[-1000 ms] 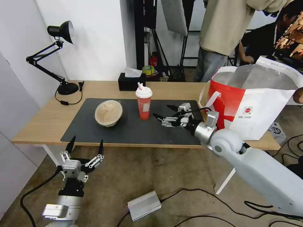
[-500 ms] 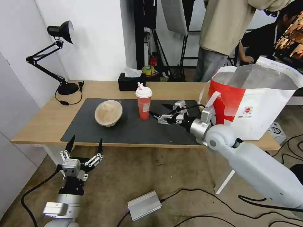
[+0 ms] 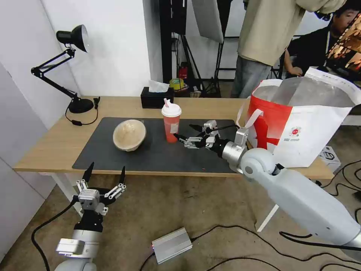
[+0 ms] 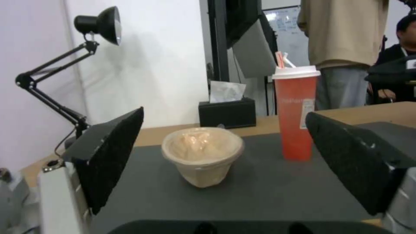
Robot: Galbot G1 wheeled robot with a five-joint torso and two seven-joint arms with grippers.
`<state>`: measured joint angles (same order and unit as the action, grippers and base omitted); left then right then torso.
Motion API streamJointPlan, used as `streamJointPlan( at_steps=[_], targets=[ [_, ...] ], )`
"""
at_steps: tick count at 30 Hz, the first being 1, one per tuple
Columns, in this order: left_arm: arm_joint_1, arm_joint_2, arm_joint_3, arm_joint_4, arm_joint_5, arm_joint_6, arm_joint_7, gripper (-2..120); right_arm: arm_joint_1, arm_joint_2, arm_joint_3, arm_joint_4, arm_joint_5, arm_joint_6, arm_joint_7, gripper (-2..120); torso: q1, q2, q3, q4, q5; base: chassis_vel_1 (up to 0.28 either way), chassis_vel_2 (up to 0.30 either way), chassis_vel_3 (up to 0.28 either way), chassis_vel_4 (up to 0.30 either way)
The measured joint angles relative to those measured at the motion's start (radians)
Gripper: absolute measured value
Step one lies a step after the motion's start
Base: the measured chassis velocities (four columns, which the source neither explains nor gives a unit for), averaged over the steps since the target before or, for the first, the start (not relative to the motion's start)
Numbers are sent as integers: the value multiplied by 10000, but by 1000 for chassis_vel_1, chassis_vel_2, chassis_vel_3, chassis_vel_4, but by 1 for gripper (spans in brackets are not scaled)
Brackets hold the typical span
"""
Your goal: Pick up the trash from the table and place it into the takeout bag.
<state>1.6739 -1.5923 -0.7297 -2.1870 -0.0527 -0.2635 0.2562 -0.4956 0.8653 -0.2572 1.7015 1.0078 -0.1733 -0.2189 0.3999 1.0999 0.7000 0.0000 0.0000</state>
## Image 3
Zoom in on white cardboard box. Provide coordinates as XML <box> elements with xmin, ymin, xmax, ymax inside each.
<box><xmin>319</xmin><ymin>146</ymin><xmax>342</xmax><ymax>173</ymax></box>

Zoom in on orange black patterned panel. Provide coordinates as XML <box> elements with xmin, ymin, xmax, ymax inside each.
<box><xmin>324</xmin><ymin>12</ymin><xmax>361</xmax><ymax>75</ymax></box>

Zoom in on black lamp cable with switch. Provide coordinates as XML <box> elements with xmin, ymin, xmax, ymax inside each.
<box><xmin>65</xmin><ymin>97</ymin><xmax>101</xmax><ymax>127</ymax></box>

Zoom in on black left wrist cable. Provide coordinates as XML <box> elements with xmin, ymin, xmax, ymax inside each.
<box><xmin>31</xmin><ymin>195</ymin><xmax>82</xmax><ymax>271</ymax></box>

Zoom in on black light stand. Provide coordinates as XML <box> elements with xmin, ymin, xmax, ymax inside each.
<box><xmin>205</xmin><ymin>42</ymin><xmax>227</xmax><ymax>98</ymax></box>

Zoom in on black tissue box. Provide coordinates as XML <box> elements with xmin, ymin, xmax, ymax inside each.
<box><xmin>140</xmin><ymin>87</ymin><xmax>174</xmax><ymax>109</ymax></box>

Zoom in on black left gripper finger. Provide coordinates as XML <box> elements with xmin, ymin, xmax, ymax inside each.
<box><xmin>104</xmin><ymin>166</ymin><xmax>127</xmax><ymax>201</ymax></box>
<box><xmin>74</xmin><ymin>161</ymin><xmax>95</xmax><ymax>198</ymax></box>

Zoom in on white tissue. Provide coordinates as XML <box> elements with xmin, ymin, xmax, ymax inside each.
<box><xmin>148</xmin><ymin>80</ymin><xmax>169</xmax><ymax>93</ymax></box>

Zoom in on white and red takeout bag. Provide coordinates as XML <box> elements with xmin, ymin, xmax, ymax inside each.
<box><xmin>236</xmin><ymin>67</ymin><xmax>361</xmax><ymax>168</ymax></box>

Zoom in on looped black floor cables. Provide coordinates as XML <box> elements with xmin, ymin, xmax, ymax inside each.
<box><xmin>313</xmin><ymin>159</ymin><xmax>361</xmax><ymax>198</ymax></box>

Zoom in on standing person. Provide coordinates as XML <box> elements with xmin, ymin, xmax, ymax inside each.
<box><xmin>231</xmin><ymin>0</ymin><xmax>348</xmax><ymax>99</ymax></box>

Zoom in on short black power box cable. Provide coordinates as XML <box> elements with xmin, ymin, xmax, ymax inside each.
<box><xmin>140</xmin><ymin>248</ymin><xmax>156</xmax><ymax>271</ymax></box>

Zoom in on long black floor cable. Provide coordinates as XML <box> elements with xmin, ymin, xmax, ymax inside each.
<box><xmin>189</xmin><ymin>225</ymin><xmax>319</xmax><ymax>271</ymax></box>

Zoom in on black desk mat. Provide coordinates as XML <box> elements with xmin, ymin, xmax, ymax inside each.
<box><xmin>72</xmin><ymin>117</ymin><xmax>249</xmax><ymax>173</ymax></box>

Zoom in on white reflector panel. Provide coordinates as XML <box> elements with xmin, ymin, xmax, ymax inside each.
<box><xmin>191</xmin><ymin>0</ymin><xmax>224</xmax><ymax>43</ymax></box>

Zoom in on crumpled beige paper bowl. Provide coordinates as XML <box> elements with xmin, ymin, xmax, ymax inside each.
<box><xmin>112</xmin><ymin>119</ymin><xmax>148</xmax><ymax>152</ymax></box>

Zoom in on black upright frame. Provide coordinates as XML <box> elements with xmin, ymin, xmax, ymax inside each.
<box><xmin>159</xmin><ymin>0</ymin><xmax>188</xmax><ymax>82</ymax></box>

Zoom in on seated person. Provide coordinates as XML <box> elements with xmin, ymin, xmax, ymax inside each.
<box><xmin>283</xmin><ymin>0</ymin><xmax>361</xmax><ymax>78</ymax></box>

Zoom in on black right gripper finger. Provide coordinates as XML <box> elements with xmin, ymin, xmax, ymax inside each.
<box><xmin>189</xmin><ymin>124</ymin><xmax>212</xmax><ymax>136</ymax></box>
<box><xmin>173</xmin><ymin>134</ymin><xmax>207</xmax><ymax>149</ymax></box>

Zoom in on black desk lamp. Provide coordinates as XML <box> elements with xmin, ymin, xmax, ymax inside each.
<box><xmin>31</xmin><ymin>24</ymin><xmax>94</xmax><ymax>114</ymax></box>

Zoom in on red cup with white lid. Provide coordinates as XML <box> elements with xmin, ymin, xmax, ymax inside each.
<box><xmin>161</xmin><ymin>103</ymin><xmax>182</xmax><ymax>143</ymax></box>

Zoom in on black tripod stand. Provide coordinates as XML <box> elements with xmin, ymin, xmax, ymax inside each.
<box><xmin>171</xmin><ymin>32</ymin><xmax>204</xmax><ymax>94</ymax></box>

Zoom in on silver metal power box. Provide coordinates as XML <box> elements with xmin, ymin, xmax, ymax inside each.
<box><xmin>151</xmin><ymin>227</ymin><xmax>193</xmax><ymax>265</ymax></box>

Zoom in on yellow green tape roll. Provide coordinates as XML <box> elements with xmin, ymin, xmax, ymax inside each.
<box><xmin>169</xmin><ymin>78</ymin><xmax>185</xmax><ymax>91</ymax></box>

